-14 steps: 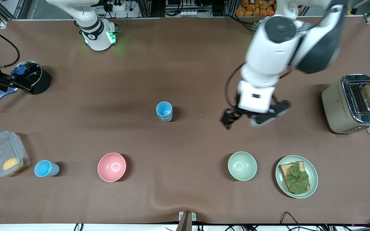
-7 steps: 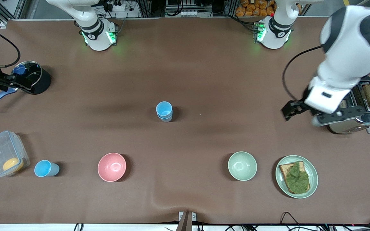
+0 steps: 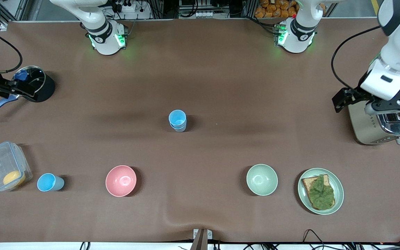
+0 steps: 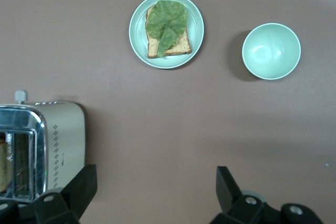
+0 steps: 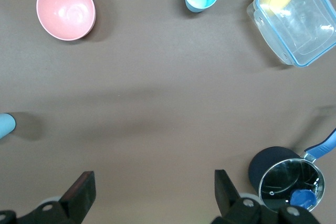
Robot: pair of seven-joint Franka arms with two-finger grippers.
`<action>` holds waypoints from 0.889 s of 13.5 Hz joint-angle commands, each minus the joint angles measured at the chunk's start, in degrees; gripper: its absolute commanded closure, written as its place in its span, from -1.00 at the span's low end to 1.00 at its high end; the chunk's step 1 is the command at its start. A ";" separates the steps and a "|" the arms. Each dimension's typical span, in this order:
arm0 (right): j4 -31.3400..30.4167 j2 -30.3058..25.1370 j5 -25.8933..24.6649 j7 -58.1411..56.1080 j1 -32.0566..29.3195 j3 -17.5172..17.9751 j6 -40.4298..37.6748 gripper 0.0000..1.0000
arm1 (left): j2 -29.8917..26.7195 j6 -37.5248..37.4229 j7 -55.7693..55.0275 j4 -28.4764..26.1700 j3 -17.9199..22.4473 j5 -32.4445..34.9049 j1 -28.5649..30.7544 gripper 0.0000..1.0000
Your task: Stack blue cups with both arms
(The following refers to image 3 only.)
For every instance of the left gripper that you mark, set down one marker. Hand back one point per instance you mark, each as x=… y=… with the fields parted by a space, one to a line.
x=355 y=93

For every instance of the light blue plastic cup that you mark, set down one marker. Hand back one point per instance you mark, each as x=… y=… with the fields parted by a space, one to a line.
x=178 y=129
x=47 y=182
x=177 y=118

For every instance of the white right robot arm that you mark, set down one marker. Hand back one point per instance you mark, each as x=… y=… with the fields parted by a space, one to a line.
x=104 y=38

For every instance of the silver toaster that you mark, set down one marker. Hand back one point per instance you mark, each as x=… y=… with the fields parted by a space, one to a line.
x=370 y=128

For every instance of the pale green plate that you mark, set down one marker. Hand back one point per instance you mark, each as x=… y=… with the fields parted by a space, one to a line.
x=338 y=184

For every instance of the yellow orange round fruit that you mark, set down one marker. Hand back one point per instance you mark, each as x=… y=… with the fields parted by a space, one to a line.
x=12 y=177

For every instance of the slice of toast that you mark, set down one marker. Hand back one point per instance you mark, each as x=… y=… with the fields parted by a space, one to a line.
x=307 y=183

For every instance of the green lettuce leaf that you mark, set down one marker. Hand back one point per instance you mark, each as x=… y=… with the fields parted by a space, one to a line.
x=321 y=194

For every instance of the bag of orange bread rolls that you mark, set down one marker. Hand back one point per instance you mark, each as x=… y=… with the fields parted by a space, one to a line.
x=276 y=8

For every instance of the pale green bowl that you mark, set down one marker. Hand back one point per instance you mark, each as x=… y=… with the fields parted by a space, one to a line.
x=261 y=180

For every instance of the pink bowl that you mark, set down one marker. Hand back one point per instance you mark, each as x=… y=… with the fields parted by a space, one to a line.
x=121 y=180

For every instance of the white power strip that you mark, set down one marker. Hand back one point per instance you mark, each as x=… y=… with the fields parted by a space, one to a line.
x=207 y=14
x=128 y=5

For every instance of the metal table bracket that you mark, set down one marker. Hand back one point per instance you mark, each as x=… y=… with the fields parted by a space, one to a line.
x=202 y=239

